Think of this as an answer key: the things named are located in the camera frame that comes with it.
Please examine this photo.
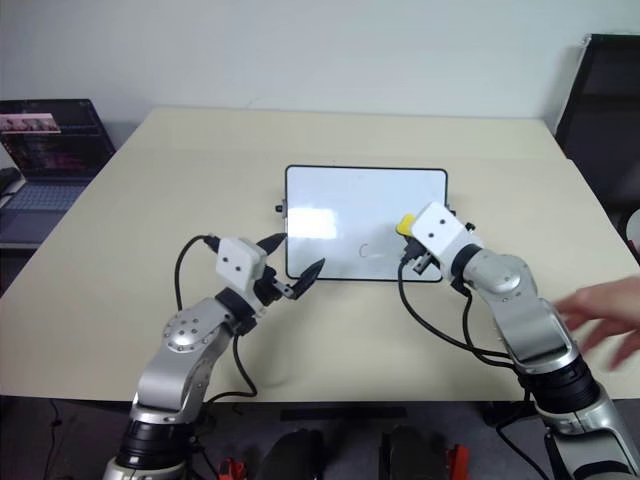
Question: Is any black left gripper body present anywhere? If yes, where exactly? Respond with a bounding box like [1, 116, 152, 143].
[251, 266, 294, 308]

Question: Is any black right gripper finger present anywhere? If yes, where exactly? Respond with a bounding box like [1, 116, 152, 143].
[399, 232, 419, 264]

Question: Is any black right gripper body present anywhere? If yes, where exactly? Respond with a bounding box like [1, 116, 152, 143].
[406, 246, 433, 277]

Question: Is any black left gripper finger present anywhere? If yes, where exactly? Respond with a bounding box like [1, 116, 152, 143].
[291, 257, 328, 301]
[256, 232, 288, 259]

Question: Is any black-framed whiteboard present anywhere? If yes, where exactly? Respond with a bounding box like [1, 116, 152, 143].
[283, 164, 450, 285]

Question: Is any person's bare hand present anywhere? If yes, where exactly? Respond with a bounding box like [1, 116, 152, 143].
[554, 274, 640, 373]

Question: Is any black table crossbar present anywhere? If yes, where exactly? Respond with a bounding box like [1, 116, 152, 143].
[279, 406, 408, 423]

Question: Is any red and black clamp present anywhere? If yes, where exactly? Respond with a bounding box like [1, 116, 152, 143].
[218, 443, 247, 480]
[446, 441, 472, 480]

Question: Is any black office chair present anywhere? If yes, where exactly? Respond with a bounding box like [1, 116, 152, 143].
[553, 33, 640, 211]

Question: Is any open grey laptop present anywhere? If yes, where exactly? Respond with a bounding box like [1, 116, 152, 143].
[0, 98, 118, 246]

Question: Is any black device beside laptop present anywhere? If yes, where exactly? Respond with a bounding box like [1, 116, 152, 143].
[0, 166, 25, 209]

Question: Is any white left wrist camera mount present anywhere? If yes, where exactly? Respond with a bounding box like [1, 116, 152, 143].
[215, 236, 268, 302]

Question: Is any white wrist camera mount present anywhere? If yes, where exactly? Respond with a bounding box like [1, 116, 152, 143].
[215, 236, 268, 302]
[408, 201, 486, 282]

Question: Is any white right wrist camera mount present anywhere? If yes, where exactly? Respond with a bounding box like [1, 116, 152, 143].
[408, 201, 486, 282]

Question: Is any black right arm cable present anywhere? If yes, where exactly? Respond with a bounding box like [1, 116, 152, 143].
[396, 252, 524, 372]

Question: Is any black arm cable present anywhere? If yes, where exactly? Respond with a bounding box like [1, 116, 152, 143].
[396, 252, 524, 372]
[173, 233, 260, 402]

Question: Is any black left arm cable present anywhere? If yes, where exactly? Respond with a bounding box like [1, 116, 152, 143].
[173, 233, 260, 402]

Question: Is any black cable under table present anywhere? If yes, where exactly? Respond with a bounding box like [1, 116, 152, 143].
[493, 394, 556, 480]

